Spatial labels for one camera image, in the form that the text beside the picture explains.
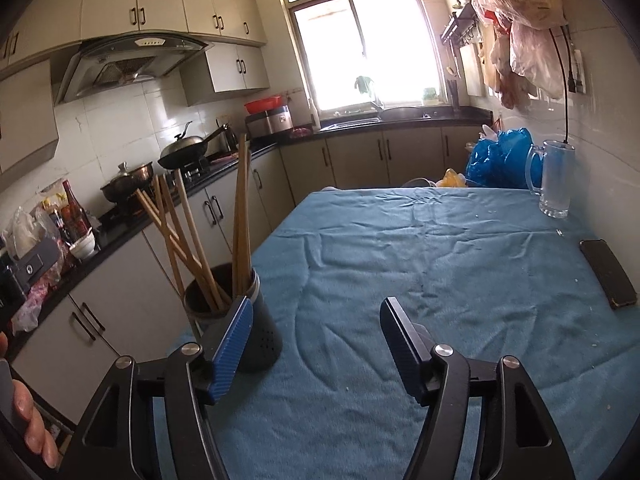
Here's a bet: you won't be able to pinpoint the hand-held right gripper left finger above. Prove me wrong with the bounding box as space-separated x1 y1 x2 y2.
62 296 254 480

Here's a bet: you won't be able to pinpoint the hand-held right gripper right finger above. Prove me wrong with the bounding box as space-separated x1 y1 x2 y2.
379 297 576 480

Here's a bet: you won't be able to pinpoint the dark chopstick holder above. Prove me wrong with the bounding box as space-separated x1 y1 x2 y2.
184 265 283 373

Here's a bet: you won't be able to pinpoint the group of wooden chopsticks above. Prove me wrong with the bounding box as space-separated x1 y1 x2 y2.
135 132 253 311

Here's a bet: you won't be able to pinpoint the person's left hand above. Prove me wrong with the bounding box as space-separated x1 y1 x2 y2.
0 331 61 469

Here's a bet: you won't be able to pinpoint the blue table cloth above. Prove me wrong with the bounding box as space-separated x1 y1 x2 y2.
150 187 640 480

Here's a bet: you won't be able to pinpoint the grey kitchen appliance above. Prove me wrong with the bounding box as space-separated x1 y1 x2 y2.
12 235 63 288

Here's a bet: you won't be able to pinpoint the white bowl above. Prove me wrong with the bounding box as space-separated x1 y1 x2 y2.
69 232 97 260

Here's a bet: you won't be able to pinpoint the black kitchen countertop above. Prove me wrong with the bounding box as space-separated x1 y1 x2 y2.
0 110 493 376

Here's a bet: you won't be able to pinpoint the gas stove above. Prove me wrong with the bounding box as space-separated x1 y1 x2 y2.
177 156 213 183

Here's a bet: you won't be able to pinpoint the brown sauce bottle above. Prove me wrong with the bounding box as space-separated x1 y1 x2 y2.
61 180 93 246

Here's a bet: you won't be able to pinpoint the steel cooking pot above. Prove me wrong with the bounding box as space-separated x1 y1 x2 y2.
100 161 155 204

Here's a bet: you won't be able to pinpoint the cream base cabinets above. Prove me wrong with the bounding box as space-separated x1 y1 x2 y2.
7 125 481 428

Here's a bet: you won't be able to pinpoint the black wok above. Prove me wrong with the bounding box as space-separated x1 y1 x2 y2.
157 121 232 170

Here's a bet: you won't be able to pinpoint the metal kettle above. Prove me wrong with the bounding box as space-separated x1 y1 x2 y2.
216 117 239 155

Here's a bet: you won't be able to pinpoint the blue plastic bag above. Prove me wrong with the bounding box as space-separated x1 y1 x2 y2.
466 127 543 189

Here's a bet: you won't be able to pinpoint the black smartphone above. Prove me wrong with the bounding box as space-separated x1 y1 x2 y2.
580 239 638 309

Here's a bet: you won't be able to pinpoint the steel pot with red lid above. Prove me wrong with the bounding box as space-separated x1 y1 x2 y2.
245 109 294 139

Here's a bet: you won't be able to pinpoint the glass mug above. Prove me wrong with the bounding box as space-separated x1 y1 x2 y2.
525 140 577 219

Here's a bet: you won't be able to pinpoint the steel sink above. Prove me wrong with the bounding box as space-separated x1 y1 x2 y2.
319 116 382 132

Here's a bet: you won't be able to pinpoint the metal wash basin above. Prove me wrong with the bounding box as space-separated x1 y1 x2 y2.
380 105 432 122

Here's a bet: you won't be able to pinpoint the red plastic basin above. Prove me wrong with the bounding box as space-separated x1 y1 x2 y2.
244 95 284 115

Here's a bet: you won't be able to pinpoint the white cutting board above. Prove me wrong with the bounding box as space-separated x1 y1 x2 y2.
459 42 485 97

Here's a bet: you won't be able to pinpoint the tan hanging plastic bag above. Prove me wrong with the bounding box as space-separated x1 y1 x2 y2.
481 25 532 111

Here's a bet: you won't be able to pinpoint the steel range hood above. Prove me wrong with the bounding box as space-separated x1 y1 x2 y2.
54 32 215 106

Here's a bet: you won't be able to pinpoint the clear pink plastic bag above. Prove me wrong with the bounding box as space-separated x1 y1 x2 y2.
509 20 567 102

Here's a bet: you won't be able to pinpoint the white power socket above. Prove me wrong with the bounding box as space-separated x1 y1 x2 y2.
571 49 587 95

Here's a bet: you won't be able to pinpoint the black power cable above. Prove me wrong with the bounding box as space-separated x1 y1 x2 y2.
547 25 580 145

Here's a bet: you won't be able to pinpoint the black wall rack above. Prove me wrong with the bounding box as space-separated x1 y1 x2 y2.
440 2 482 48

